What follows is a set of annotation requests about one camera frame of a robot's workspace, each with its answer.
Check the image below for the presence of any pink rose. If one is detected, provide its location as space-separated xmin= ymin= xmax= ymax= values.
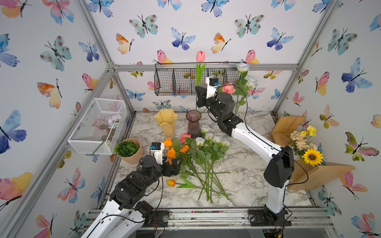
xmin=202 ymin=82 xmax=236 ymax=115

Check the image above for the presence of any pink tulip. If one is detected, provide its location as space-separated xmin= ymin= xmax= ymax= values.
xmin=194 ymin=50 xmax=206 ymax=112

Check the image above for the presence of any pink rose pair stem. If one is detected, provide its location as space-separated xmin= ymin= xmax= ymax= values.
xmin=180 ymin=133 xmax=192 ymax=144

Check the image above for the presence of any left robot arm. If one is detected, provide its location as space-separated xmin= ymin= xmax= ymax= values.
xmin=82 ymin=155 xmax=183 ymax=238

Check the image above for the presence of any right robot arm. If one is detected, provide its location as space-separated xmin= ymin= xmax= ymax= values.
xmin=195 ymin=86 xmax=294 ymax=215

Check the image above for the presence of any orange tulip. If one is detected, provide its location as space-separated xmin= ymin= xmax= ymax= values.
xmin=167 ymin=179 xmax=199 ymax=188

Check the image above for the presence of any orange ranunculus flower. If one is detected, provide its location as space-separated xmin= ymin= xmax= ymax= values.
xmin=167 ymin=148 xmax=177 ymax=165

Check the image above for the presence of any purple glass vase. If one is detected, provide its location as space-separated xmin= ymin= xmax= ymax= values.
xmin=186 ymin=110 xmax=201 ymax=139

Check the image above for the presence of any orange rose flower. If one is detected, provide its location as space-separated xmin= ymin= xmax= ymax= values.
xmin=164 ymin=138 xmax=173 ymax=148

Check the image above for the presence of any clear glass vase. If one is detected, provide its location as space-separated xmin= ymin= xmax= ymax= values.
xmin=231 ymin=105 xmax=243 ymax=124

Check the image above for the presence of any yellow ruffled vase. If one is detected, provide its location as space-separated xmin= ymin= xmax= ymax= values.
xmin=154 ymin=109 xmax=179 ymax=138

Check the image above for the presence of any white roses bunch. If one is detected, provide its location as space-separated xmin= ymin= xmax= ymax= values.
xmin=195 ymin=125 xmax=230 ymax=147

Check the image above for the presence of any potted green succulent plant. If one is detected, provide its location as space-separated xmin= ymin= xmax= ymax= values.
xmin=114 ymin=138 xmax=143 ymax=165

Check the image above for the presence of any sunflower bouquet in vase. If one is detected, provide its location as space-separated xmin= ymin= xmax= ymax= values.
xmin=290 ymin=126 xmax=324 ymax=167

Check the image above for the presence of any wooden corner shelf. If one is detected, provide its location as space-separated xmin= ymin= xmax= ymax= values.
xmin=268 ymin=116 xmax=355 ymax=191

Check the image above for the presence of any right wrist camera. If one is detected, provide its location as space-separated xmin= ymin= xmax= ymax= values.
xmin=205 ymin=77 xmax=219 ymax=99

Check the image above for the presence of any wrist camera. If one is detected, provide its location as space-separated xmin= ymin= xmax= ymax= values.
xmin=205 ymin=77 xmax=219 ymax=99
xmin=150 ymin=142 xmax=165 ymax=165

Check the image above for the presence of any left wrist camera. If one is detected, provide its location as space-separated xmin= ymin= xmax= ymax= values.
xmin=150 ymin=142 xmax=165 ymax=165

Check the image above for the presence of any black wire wall basket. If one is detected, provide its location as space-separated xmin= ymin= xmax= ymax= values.
xmin=154 ymin=61 xmax=241 ymax=96

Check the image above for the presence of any white mesh wall basket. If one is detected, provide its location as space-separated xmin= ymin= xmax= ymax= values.
xmin=67 ymin=98 xmax=127 ymax=155

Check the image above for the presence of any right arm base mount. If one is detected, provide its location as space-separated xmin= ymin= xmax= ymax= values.
xmin=248 ymin=206 xmax=292 ymax=227

